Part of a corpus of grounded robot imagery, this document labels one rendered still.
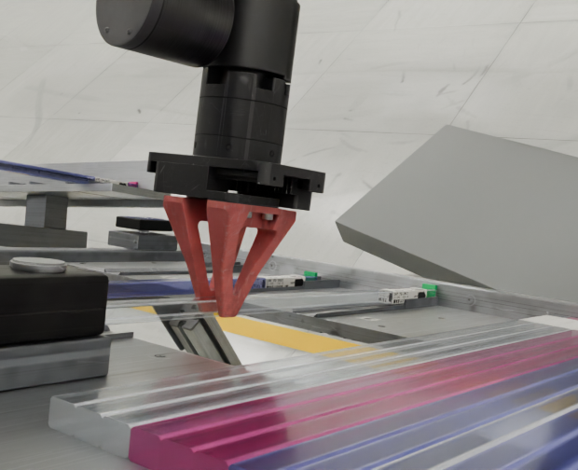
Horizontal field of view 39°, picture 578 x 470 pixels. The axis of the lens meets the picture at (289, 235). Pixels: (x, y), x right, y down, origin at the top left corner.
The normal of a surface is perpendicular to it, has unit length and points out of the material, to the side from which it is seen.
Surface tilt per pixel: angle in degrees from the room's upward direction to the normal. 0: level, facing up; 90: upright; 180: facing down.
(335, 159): 0
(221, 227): 67
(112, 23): 46
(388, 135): 0
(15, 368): 90
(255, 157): 75
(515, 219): 0
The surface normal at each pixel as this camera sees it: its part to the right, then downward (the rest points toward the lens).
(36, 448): 0.10, -0.99
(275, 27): 0.50, 0.10
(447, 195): -0.34, -0.74
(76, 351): 0.79, 0.11
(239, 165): -0.61, -0.04
